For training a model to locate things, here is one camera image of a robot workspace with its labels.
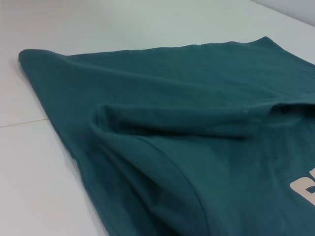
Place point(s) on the teal blue t-shirt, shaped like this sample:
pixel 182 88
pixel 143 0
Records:
pixel 172 147

